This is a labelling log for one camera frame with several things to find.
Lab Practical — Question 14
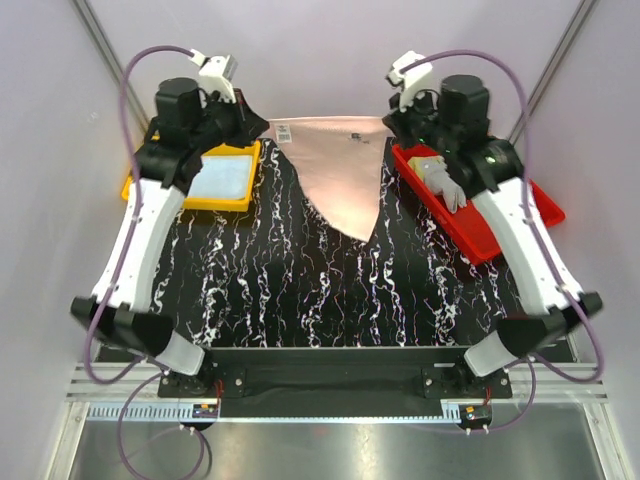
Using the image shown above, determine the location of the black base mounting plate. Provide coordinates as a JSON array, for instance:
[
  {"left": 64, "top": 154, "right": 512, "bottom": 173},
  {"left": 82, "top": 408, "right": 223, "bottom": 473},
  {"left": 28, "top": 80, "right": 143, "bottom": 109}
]
[{"left": 158, "top": 347, "right": 512, "bottom": 400}]

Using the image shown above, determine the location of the yellow-green towel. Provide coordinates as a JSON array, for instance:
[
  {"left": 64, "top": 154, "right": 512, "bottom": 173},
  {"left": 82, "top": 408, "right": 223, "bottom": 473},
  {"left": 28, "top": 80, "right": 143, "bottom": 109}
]
[{"left": 408, "top": 156, "right": 447, "bottom": 180}]

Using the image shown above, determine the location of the light blue towel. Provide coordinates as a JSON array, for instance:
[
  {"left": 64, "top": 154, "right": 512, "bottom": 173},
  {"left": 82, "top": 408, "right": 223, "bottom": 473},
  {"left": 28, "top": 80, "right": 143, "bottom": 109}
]
[{"left": 188, "top": 155, "right": 252, "bottom": 200}]

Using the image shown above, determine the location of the left small electronics board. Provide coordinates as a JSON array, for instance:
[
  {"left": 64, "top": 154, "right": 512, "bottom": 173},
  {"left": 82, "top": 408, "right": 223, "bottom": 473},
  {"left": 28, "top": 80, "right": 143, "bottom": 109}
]
[{"left": 192, "top": 403, "right": 219, "bottom": 419}]

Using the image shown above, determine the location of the aluminium frame rail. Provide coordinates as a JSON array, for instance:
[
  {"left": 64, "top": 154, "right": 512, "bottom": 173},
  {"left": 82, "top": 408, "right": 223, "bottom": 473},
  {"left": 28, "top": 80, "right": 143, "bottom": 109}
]
[{"left": 66, "top": 365, "right": 608, "bottom": 428}]

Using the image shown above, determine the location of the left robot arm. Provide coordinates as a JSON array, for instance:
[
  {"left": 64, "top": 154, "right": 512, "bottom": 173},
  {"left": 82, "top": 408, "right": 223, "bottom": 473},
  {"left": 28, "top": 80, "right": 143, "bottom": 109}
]
[{"left": 70, "top": 77, "right": 269, "bottom": 396}]

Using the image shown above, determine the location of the small electronics board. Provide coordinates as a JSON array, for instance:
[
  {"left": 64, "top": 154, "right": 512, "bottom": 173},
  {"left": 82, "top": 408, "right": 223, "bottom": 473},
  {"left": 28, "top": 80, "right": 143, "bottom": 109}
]
[
  {"left": 461, "top": 404, "right": 492, "bottom": 424},
  {"left": 192, "top": 403, "right": 219, "bottom": 419}
]

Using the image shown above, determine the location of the pink towel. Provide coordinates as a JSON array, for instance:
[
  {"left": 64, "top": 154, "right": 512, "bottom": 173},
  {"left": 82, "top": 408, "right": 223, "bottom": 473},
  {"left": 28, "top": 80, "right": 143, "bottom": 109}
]
[{"left": 264, "top": 116, "right": 390, "bottom": 242}]

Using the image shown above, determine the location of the right small electronics board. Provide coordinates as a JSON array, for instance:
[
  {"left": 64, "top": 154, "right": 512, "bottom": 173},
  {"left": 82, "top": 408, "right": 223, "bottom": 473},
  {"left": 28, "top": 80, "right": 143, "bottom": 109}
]
[{"left": 461, "top": 404, "right": 492, "bottom": 424}]

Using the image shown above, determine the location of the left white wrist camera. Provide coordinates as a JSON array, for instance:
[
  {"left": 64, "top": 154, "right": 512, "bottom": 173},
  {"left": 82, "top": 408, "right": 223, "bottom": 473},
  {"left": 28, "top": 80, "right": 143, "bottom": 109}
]
[{"left": 190, "top": 49, "right": 238, "bottom": 104}]

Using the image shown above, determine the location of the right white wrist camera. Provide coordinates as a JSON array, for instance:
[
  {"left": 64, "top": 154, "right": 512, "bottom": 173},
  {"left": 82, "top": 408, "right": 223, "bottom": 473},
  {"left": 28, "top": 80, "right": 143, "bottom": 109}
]
[{"left": 385, "top": 50, "right": 433, "bottom": 113}]

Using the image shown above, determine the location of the right corner aluminium post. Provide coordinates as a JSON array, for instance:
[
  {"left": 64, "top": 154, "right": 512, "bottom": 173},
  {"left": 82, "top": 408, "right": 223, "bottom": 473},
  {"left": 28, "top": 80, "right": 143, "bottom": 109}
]
[{"left": 507, "top": 1, "right": 599, "bottom": 144}]

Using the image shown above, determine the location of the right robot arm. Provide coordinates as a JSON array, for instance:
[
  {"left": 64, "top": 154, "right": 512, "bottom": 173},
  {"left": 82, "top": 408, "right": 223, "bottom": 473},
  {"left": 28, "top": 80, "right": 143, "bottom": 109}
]
[{"left": 383, "top": 65, "right": 603, "bottom": 397}]

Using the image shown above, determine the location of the yellow plastic bin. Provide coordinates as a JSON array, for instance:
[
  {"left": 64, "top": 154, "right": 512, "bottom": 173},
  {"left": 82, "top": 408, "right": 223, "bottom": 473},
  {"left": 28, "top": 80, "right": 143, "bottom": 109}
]
[{"left": 122, "top": 139, "right": 259, "bottom": 224}]

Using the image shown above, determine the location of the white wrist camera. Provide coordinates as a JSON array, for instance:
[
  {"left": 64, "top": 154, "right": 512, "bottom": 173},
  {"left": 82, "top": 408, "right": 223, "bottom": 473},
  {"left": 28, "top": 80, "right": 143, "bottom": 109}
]
[
  {"left": 385, "top": 50, "right": 433, "bottom": 113},
  {"left": 190, "top": 49, "right": 238, "bottom": 104}
]

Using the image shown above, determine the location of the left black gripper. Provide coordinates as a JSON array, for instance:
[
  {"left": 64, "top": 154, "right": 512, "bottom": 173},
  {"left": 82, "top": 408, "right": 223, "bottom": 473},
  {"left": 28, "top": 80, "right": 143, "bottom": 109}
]
[{"left": 188, "top": 86, "right": 268, "bottom": 153}]

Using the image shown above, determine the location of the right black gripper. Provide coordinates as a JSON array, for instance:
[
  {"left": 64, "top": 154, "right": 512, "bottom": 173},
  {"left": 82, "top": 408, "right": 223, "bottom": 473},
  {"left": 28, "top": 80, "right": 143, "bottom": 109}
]
[{"left": 385, "top": 82, "right": 458, "bottom": 158}]

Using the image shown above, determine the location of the red plastic bin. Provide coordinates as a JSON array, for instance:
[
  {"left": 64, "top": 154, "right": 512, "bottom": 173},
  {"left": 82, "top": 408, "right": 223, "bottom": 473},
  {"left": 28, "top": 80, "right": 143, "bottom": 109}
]
[{"left": 392, "top": 145, "right": 544, "bottom": 265}]

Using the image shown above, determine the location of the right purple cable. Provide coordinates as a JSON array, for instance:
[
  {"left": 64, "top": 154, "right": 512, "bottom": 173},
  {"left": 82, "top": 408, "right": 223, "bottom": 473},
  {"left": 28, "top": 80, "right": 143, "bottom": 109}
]
[{"left": 399, "top": 48, "right": 606, "bottom": 434}]

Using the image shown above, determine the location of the left corner aluminium post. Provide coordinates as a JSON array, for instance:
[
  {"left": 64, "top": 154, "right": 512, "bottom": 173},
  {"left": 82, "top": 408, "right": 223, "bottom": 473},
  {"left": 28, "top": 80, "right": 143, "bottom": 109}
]
[{"left": 69, "top": 0, "right": 149, "bottom": 131}]

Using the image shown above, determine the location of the corner aluminium post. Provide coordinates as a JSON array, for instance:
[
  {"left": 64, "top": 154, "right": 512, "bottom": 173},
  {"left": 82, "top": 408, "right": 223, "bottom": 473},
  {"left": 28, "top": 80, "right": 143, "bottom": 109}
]
[
  {"left": 69, "top": 0, "right": 149, "bottom": 131},
  {"left": 507, "top": 1, "right": 599, "bottom": 144}
]

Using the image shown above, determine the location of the grey towel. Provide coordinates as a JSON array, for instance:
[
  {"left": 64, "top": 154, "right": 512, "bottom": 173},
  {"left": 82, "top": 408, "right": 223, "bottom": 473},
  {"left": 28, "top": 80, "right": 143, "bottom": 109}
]
[{"left": 423, "top": 163, "right": 467, "bottom": 213}]

